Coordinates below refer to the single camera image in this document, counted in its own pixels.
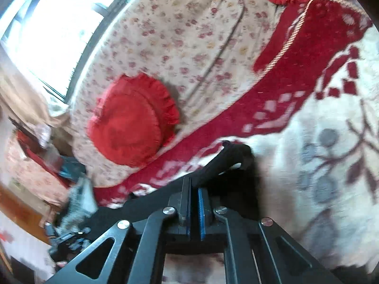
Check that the red round frilled cushion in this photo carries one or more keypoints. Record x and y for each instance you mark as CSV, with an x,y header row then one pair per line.
x,y
130,124

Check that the floral bed sheet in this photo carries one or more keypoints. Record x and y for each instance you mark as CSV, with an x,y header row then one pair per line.
x,y
183,41

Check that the pink floral cloth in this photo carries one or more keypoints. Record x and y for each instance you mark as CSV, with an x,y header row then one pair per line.
x,y
32,171

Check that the window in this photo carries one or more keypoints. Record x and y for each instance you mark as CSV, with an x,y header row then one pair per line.
x,y
56,32

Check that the black pants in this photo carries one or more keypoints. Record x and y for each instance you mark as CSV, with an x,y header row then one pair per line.
x,y
225,160

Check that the brown wooden furniture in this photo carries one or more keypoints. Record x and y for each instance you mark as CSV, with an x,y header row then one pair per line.
x,y
20,213

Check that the beige curtain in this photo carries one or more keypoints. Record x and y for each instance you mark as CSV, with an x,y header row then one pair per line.
x,y
26,94

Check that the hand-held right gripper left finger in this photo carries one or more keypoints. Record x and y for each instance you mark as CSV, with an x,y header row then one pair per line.
x,y
186,210

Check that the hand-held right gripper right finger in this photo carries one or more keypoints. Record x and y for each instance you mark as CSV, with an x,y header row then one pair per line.
x,y
202,213

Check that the red and white patterned blanket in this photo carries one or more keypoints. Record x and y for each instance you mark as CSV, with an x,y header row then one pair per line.
x,y
319,142

